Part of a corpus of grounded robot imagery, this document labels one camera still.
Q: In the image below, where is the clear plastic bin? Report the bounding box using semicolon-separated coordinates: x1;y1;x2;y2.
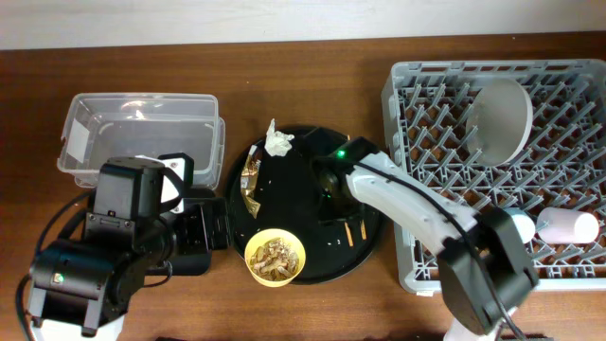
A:
57;93;225;189

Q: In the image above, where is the crumpled white tissue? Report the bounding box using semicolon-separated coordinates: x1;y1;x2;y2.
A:
264;119;294;157

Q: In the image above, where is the brown gold snack wrapper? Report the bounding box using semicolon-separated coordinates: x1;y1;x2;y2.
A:
240;145;262;218

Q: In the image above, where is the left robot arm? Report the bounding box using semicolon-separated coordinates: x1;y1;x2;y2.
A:
15;153;233;340

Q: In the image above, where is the yellow bowl with food scraps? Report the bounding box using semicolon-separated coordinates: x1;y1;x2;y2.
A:
244;228;307;288

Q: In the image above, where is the grey round plate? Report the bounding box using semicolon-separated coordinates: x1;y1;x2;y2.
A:
466;79;533;167

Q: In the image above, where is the left wooden chopstick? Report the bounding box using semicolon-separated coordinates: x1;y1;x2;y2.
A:
344;222;354;247

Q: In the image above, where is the pink cup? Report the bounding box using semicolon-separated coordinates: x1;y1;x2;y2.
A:
537;207;599;244

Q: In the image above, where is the black round tray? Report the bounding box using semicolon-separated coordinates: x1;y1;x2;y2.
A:
224;126;387;285

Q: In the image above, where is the black rectangular tray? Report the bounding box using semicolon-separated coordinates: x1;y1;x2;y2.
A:
162;188;215;277

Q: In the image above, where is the grey dishwasher rack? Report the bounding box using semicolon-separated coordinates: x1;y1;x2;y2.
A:
381;59;606;296

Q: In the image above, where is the light blue cup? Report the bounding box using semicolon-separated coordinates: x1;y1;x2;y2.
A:
505;207;536;243

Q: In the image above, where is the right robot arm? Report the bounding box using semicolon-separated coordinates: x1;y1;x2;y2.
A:
311;137;539;340

